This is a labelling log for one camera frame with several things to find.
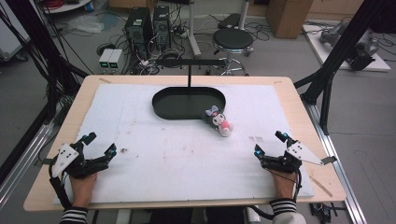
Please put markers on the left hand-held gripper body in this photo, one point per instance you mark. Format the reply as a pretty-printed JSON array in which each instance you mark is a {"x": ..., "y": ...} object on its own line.
[{"x": 67, "y": 157}]

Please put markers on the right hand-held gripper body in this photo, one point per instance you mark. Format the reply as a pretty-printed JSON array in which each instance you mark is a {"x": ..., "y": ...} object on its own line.
[{"x": 299, "y": 154}]

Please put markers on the black and pink plush toy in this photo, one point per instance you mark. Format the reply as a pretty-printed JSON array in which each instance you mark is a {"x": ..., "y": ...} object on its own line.
[{"x": 221, "y": 123}]

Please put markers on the black tray stand with bar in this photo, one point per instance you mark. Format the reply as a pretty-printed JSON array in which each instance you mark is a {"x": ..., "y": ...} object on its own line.
[{"x": 180, "y": 105}]

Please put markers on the person's right hand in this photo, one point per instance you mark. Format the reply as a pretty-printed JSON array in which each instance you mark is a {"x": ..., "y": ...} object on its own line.
[{"x": 283, "y": 185}]

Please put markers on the person's left hand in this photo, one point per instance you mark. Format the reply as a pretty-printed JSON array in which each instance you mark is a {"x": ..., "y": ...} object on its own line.
[{"x": 82, "y": 188}]

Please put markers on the thin wooden stick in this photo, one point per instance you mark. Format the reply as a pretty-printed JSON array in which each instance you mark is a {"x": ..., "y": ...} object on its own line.
[{"x": 320, "y": 186}]

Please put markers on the black parts on floor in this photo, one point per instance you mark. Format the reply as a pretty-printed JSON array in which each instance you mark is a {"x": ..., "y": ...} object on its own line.
[{"x": 323, "y": 212}]

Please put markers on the white table mat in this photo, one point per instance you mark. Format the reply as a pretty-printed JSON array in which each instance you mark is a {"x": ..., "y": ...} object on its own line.
[{"x": 186, "y": 161}]

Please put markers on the white power supply unit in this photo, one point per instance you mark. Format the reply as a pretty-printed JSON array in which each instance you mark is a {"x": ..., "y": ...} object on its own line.
[
  {"x": 115, "y": 59},
  {"x": 105, "y": 58}
]

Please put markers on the white floor board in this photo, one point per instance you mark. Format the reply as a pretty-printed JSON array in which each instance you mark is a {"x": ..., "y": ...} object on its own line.
[{"x": 317, "y": 43}]

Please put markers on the black round stool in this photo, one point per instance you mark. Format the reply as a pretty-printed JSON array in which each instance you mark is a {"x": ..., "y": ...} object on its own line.
[{"x": 233, "y": 39}]

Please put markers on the black robot device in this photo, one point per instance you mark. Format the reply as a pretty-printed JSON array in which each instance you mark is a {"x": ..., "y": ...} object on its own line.
[{"x": 362, "y": 57}]

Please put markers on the grey robot device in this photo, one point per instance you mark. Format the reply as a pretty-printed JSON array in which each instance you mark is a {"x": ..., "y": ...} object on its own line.
[{"x": 331, "y": 33}]

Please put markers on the clear plastic bag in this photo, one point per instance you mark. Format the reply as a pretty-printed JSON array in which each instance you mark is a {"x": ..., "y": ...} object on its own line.
[{"x": 85, "y": 24}]

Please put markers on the large black computer tower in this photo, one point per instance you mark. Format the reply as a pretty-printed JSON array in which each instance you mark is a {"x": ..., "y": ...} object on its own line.
[{"x": 138, "y": 31}]

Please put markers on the brown cardboard box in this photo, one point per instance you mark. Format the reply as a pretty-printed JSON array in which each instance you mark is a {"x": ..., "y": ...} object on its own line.
[{"x": 288, "y": 17}]

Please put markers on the slim black computer tower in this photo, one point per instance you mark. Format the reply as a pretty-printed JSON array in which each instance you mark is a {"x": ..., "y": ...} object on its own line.
[{"x": 161, "y": 26}]

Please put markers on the white desk leg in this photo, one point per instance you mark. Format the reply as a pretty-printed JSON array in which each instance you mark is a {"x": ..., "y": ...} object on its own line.
[{"x": 193, "y": 34}]

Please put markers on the aluminium rail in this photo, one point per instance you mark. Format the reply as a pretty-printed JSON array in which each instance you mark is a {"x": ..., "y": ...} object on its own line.
[
  {"x": 339, "y": 174},
  {"x": 28, "y": 155}
]

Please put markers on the black metal frame strut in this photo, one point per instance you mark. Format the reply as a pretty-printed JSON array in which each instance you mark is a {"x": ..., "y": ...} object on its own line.
[
  {"x": 46, "y": 49},
  {"x": 339, "y": 53}
]

